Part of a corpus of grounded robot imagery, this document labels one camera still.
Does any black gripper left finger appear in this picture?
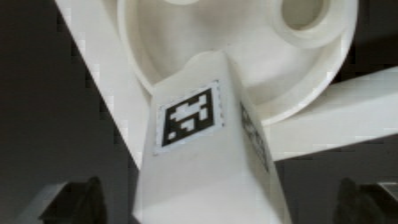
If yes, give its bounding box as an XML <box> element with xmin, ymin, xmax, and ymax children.
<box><xmin>16</xmin><ymin>177</ymin><xmax>107</xmax><ymax>224</ymax></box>

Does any white U-shaped fence wall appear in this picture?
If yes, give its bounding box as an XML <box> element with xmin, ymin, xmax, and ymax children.
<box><xmin>55</xmin><ymin>0</ymin><xmax>398</xmax><ymax>161</ymax></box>

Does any white stool leg with tag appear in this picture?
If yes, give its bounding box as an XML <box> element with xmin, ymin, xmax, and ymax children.
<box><xmin>133</xmin><ymin>52</ymin><xmax>293</xmax><ymax>224</ymax></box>

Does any white round stool seat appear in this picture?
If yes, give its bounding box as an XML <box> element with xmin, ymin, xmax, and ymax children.
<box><xmin>117</xmin><ymin>0</ymin><xmax>359</xmax><ymax>125</ymax></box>

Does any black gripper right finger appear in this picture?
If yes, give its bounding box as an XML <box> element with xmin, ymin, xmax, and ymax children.
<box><xmin>332</xmin><ymin>178</ymin><xmax>398</xmax><ymax>224</ymax></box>

